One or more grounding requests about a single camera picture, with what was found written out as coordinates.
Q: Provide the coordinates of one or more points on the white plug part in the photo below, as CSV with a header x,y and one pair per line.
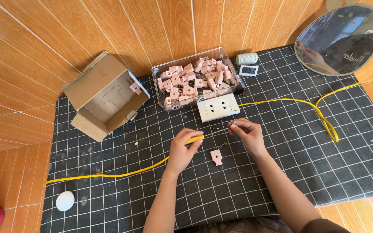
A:
x,y
132,115

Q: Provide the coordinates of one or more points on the clear plastic container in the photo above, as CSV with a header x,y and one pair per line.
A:
x,y
195,81

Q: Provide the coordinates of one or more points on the pink plug in cardboard box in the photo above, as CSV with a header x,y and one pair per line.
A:
x,y
135,87

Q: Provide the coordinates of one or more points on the spool of pale green thread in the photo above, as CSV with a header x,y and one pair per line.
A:
x,y
247,58

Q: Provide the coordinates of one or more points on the pink plug cover half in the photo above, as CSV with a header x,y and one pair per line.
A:
x,y
216,157

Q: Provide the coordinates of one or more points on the heap of pink plugs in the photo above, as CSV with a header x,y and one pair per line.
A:
x,y
194,81

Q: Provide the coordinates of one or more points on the person's patterned clothing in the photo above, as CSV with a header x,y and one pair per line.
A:
x,y
238,225

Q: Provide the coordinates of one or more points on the small metal plug prong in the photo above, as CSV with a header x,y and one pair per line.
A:
x,y
222,145

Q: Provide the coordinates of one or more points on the person's right hand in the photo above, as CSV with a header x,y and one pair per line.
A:
x,y
250,134

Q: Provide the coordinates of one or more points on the person's left hand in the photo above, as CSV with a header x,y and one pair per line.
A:
x,y
179,154

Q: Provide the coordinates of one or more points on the black grid-patterned mat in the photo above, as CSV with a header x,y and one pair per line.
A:
x,y
206,181

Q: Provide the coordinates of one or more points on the open cardboard box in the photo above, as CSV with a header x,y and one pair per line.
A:
x,y
105,95

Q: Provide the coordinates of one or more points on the white egg-shaped object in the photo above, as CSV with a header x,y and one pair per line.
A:
x,y
65,201

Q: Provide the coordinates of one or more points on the small metal screw terminal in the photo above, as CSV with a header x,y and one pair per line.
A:
x,y
231,124

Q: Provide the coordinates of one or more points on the small white digital clock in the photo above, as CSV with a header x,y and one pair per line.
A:
x,y
248,70

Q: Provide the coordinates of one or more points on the white double wall socket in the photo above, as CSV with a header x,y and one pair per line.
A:
x,y
218,107

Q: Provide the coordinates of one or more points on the round wooden-framed mirror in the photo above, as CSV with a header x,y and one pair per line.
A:
x,y
341,39

